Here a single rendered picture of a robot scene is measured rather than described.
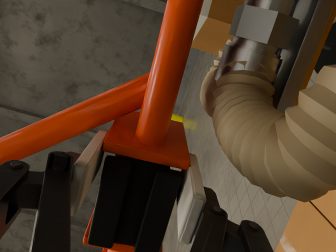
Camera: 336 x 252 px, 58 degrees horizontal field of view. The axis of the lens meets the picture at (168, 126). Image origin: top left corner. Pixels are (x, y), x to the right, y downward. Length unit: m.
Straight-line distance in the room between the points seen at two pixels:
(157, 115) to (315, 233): 0.97
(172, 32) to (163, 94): 0.04
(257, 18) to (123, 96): 0.10
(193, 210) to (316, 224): 0.98
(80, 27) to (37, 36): 1.42
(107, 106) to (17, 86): 11.34
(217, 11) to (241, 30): 1.69
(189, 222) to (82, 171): 0.06
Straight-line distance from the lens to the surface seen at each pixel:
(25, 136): 0.25
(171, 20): 0.19
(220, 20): 1.89
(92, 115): 0.23
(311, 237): 1.15
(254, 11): 0.22
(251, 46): 0.21
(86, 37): 10.07
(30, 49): 10.86
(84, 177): 0.17
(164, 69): 0.19
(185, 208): 0.18
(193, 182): 0.18
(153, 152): 0.20
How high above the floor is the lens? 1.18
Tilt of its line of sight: 5 degrees down
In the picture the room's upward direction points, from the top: 74 degrees counter-clockwise
